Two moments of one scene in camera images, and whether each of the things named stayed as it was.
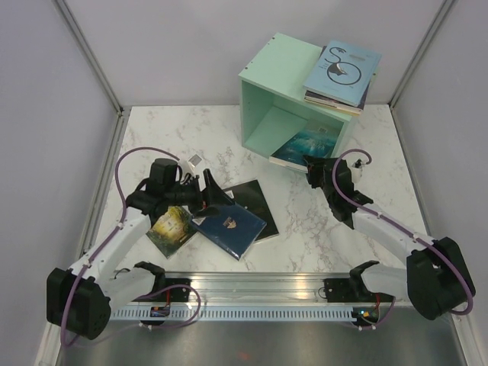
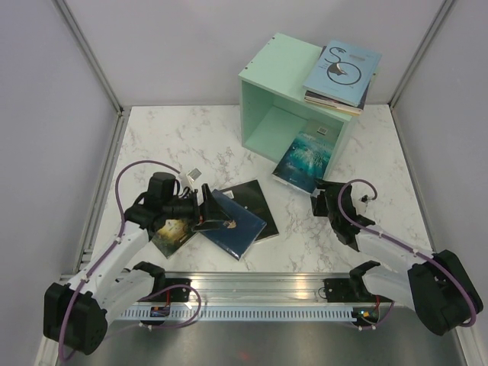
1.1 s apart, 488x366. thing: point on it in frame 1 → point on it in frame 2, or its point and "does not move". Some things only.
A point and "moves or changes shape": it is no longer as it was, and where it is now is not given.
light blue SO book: (343, 72) does not move
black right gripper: (314, 165) → (318, 204)
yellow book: (338, 107) does not move
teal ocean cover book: (315, 139) moves or changes shape
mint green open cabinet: (273, 101) does not move
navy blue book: (232, 228) does not move
